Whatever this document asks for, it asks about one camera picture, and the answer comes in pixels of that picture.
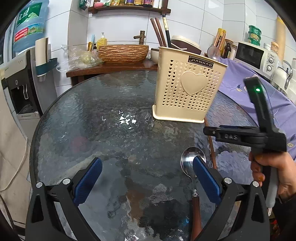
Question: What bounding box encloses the right hand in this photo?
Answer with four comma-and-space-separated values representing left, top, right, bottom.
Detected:
249, 152, 295, 200

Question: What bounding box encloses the purple floral cloth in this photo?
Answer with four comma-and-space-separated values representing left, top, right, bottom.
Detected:
219, 58, 295, 159

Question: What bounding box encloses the water dispenser machine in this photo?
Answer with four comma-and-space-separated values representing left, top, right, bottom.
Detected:
4, 48, 57, 142

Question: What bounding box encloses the brass faucet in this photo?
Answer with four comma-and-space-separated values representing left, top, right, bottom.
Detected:
133, 31, 145, 45

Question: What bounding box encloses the steel spoon wooden handle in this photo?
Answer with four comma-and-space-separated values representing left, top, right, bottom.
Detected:
180, 147, 206, 240

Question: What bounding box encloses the clear plastic spoon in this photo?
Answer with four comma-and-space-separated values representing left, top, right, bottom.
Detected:
207, 46, 221, 61

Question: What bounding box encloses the white microwave oven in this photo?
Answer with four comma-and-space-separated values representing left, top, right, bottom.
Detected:
234, 42, 282, 81

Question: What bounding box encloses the yellow soap dispenser bottle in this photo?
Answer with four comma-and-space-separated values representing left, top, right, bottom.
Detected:
96, 32, 107, 48

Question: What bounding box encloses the white pot with lid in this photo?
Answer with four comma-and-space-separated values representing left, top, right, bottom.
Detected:
151, 48, 159, 65

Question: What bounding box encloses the yellow roll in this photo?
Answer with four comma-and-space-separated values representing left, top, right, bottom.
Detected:
276, 16, 285, 62

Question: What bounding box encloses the green tin stack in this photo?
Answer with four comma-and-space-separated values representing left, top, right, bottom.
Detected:
247, 25, 261, 46

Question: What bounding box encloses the clear plastic bag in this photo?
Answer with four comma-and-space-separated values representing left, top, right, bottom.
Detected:
56, 45, 103, 73

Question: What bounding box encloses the woven pattern basin sink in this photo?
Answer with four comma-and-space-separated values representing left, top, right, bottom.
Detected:
98, 45, 149, 64

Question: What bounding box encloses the blue water jug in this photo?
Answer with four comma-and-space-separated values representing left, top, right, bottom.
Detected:
13, 1, 49, 53

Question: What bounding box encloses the dark glass bottle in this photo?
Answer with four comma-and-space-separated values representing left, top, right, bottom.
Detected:
223, 42, 231, 59

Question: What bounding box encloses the black gold-banded chopstick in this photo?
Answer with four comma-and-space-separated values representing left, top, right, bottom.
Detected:
162, 15, 171, 48

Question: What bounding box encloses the wooden framed mirror shelf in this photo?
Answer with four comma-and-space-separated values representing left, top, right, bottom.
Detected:
82, 1, 171, 15

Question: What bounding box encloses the brown wooden chopstick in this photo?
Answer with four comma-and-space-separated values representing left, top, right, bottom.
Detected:
155, 18, 167, 47
150, 18, 164, 47

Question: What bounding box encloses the beige perforated utensil holder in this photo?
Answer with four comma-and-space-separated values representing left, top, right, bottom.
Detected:
152, 47, 227, 123

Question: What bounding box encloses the long reddish wooden chopstick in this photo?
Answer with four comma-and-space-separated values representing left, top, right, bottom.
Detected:
204, 116, 218, 170

